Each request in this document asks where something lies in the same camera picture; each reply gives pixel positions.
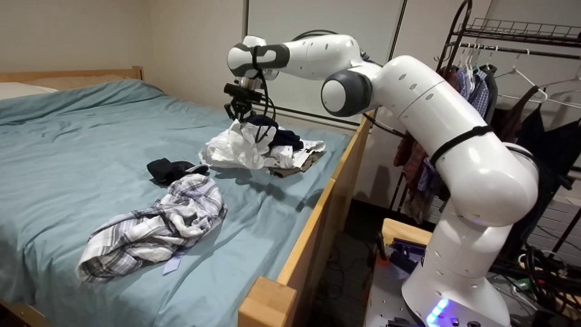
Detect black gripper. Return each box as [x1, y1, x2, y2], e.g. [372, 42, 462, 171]
[226, 96, 261, 124]

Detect navy blue cloth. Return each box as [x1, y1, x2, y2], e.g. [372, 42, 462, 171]
[265, 127, 304, 153]

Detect grey khaki cloth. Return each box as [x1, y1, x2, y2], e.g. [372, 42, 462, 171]
[265, 147, 324, 178]

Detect plaid grey white cloth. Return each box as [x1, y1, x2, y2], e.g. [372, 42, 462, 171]
[76, 173, 226, 285]

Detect white grey garment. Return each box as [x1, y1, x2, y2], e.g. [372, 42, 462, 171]
[270, 138, 326, 171]

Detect black cap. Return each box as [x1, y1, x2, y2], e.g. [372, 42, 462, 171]
[145, 156, 210, 187]

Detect light blue bedsheet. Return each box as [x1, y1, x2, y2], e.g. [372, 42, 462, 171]
[0, 80, 355, 327]

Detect reddish hanging garment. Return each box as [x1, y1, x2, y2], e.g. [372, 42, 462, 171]
[392, 133, 442, 207]

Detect white pillow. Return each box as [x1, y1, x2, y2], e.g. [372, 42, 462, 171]
[0, 80, 59, 102]

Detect blue checked hanging shirt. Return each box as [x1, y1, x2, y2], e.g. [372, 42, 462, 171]
[452, 62, 499, 120]

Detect maroon hanging garment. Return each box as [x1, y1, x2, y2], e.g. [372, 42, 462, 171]
[492, 84, 542, 143]

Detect black metal clothes rack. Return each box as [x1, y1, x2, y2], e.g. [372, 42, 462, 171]
[433, 0, 581, 287]

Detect black hanging garment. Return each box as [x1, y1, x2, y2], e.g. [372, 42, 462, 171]
[515, 105, 581, 183]

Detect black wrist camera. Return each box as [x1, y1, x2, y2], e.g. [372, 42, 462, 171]
[223, 82, 266, 104]

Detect wooden bed frame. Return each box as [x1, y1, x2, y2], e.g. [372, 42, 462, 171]
[0, 64, 373, 327]

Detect perforated robot base plate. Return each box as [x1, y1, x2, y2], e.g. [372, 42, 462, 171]
[361, 256, 424, 327]

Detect tangled floor cables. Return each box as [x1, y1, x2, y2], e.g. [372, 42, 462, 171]
[513, 242, 581, 320]

